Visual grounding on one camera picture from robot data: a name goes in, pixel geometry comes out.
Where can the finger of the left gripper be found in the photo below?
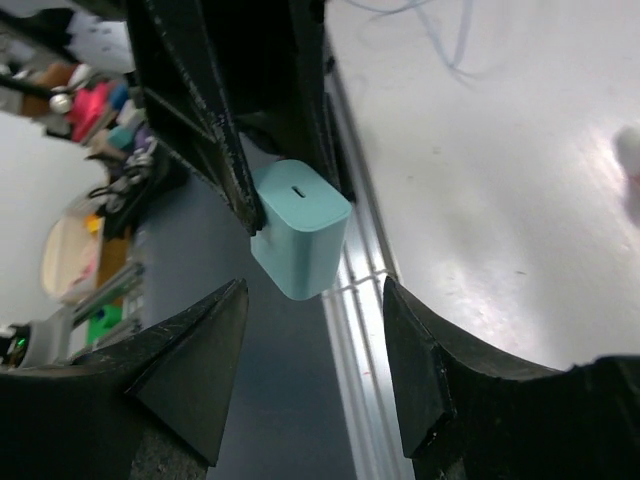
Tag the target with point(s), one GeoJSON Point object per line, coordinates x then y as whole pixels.
{"type": "Point", "coordinates": [186, 103]}
{"type": "Point", "coordinates": [274, 59]}

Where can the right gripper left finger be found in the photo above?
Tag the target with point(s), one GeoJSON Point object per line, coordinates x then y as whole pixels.
{"type": "Point", "coordinates": [152, 406]}

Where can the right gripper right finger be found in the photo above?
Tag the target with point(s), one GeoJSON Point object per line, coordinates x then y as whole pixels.
{"type": "Point", "coordinates": [468, 410]}

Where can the teal plug adapter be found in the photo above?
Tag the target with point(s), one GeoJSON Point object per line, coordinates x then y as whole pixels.
{"type": "Point", "coordinates": [300, 245]}

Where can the cluttered background shelf items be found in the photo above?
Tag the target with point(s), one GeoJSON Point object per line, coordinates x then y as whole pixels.
{"type": "Point", "coordinates": [69, 68]}

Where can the aluminium frame rail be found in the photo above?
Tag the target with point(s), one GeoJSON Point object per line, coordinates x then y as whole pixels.
{"type": "Point", "coordinates": [354, 313]}

